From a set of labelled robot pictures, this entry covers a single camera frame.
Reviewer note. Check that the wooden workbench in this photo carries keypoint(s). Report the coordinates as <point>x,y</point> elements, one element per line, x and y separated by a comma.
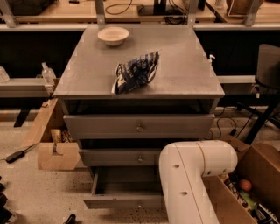
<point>63,12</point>

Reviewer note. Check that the clear plastic bottle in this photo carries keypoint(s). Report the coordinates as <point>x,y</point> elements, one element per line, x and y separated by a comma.
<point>48,74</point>

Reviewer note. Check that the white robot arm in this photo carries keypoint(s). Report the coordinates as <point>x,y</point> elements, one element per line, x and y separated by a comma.
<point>182,166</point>

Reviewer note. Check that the red apple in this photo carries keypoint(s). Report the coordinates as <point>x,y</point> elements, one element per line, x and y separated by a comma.
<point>245,185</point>

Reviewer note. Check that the grey drawer cabinet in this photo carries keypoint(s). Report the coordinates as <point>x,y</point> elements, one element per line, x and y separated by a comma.
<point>185,83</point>

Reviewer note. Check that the right cardboard box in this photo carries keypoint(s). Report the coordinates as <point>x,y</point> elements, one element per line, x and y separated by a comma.
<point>259,163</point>

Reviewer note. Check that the grey drawer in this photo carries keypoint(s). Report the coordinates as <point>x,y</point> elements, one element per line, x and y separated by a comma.
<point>138,126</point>
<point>120,157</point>
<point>125,187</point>

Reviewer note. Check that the grey bottom drawer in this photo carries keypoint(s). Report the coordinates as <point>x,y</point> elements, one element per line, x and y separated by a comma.
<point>125,187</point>

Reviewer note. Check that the cardboard box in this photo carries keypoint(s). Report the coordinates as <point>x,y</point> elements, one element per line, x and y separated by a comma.
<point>47,125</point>
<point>259,163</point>

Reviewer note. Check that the grey middle drawer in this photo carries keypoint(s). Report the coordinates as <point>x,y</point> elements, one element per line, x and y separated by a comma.
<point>120,157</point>

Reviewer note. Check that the left cardboard box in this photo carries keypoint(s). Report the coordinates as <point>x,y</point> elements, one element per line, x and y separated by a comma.
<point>47,125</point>

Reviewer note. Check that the white bowl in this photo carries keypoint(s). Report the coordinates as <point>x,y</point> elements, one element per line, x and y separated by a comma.
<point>113,36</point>

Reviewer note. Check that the blue chip bag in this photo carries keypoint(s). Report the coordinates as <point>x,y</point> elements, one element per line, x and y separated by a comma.
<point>135,73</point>

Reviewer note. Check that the grey top drawer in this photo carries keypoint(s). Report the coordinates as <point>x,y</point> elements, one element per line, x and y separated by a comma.
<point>138,126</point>

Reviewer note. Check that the green snack packet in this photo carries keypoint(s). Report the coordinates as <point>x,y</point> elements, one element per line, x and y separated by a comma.
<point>251,203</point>

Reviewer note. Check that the black power adapter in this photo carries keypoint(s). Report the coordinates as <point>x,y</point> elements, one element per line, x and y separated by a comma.
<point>14,156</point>

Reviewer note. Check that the small pump bottle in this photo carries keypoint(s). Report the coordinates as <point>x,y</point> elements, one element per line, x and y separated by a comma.
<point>211,59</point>

